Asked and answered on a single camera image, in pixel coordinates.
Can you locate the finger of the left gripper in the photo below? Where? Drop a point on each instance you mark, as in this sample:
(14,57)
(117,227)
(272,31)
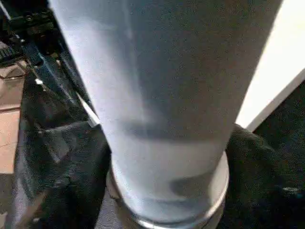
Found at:
(76,83)
(52,81)

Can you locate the white plastic table top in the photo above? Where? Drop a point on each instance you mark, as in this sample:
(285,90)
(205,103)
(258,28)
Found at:
(281,59)

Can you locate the white plastic table leg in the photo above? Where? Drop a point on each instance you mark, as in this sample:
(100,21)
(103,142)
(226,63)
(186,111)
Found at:
(155,95)

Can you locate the black work mat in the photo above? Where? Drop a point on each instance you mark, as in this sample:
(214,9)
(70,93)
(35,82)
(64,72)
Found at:
(286,114)

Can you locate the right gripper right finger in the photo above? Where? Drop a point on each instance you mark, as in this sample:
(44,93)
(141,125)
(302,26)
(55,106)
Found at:
(262,190)

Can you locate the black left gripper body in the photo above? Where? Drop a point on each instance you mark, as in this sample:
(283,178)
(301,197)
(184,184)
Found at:
(28,26)

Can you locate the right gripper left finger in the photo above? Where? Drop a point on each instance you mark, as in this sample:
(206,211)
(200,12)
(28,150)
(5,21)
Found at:
(66,181)

